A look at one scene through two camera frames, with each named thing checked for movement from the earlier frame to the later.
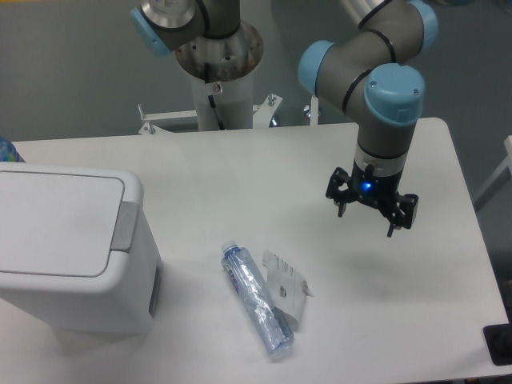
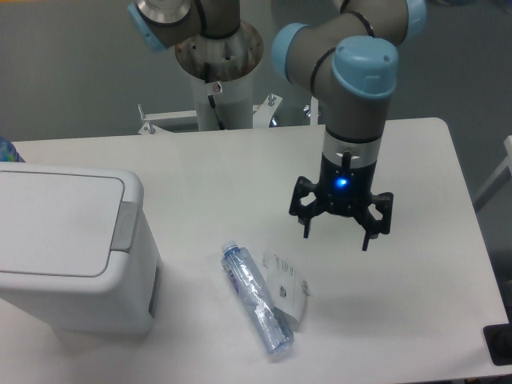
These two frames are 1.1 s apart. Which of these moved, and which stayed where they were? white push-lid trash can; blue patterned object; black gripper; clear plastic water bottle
Moved: black gripper
Stayed: clear plastic water bottle; white push-lid trash can; blue patterned object
